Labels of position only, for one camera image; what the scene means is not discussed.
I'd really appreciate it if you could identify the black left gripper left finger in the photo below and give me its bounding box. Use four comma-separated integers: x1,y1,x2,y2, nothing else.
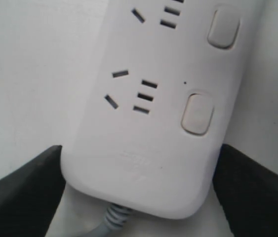
0,145,66,237

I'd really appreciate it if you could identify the white five-socket power strip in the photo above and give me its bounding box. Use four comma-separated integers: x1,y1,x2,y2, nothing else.
61,0,265,219

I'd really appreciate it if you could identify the grey power cord with plug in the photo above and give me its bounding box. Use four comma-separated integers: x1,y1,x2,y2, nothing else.
77,203,132,237

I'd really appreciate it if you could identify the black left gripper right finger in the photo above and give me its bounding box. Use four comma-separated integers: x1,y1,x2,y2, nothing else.
213,144,278,237

